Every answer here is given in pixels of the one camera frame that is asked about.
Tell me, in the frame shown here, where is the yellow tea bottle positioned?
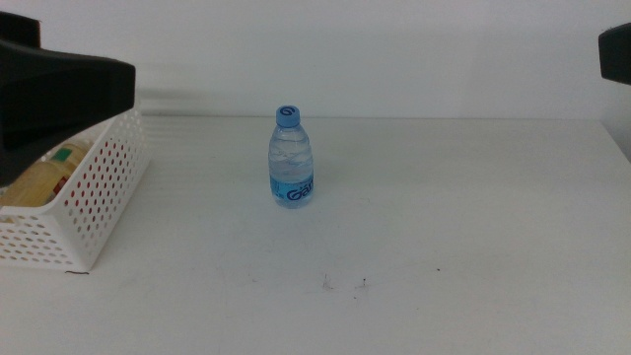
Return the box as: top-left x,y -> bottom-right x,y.
0,140 -> 95,208

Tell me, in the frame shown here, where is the red soda can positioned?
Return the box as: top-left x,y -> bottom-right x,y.
62,140 -> 127,211

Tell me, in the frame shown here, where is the water bottle with blue cap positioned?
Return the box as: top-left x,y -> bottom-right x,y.
267,105 -> 316,210

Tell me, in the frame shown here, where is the white perforated plastic basket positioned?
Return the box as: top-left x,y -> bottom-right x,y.
0,106 -> 152,274

